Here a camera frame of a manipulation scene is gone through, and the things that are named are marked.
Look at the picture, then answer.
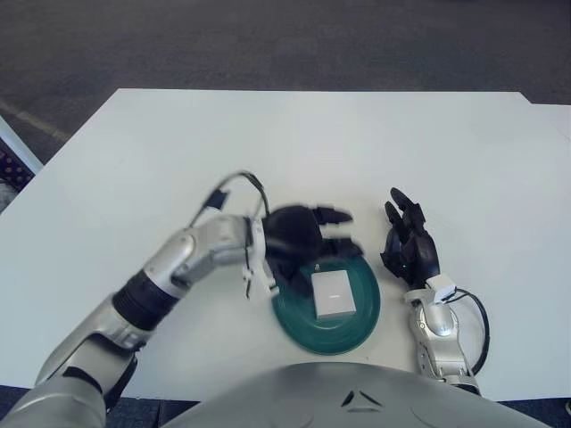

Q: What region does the white right wrist connector box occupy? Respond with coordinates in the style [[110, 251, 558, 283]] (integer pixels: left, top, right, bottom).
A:
[[427, 274, 457, 304]]

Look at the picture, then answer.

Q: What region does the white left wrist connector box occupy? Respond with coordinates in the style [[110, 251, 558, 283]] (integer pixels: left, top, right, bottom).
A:
[[240, 260, 280, 300]]

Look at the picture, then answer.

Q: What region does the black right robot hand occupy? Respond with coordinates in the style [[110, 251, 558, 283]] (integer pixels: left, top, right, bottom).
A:
[[379, 186, 441, 291]]

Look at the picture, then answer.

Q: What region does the green round plate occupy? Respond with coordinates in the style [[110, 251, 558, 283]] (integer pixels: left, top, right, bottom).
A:
[[270, 260, 383, 357]]

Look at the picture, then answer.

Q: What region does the dark patterned rug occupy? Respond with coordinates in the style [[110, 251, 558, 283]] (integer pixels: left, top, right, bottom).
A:
[[0, 137, 37, 210]]

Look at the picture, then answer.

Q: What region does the grey robot torso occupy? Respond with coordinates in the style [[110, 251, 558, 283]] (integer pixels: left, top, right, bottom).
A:
[[160, 361, 541, 428]]

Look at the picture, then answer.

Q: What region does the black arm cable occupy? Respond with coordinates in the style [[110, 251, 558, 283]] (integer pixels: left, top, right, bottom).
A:
[[450, 288, 491, 375], [191, 170, 271, 228]]

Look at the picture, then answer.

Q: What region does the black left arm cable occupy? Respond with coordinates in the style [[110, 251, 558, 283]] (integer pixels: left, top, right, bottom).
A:
[[191, 170, 271, 228]]

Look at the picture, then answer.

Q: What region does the white furniture frame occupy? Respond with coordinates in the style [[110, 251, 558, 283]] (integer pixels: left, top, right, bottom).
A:
[[0, 115, 45, 175]]

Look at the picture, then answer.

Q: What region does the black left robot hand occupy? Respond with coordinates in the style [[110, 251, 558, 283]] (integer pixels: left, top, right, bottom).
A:
[[261, 203, 367, 300]]

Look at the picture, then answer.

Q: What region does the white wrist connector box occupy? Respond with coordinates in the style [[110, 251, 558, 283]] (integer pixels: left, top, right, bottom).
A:
[[427, 274, 457, 304], [240, 260, 280, 300]]

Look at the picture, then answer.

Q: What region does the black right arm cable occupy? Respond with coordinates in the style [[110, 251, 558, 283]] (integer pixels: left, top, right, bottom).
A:
[[450, 288, 491, 375]]

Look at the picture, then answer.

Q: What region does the white square charger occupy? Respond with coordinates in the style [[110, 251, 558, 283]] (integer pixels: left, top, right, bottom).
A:
[[310, 265, 357, 320]]

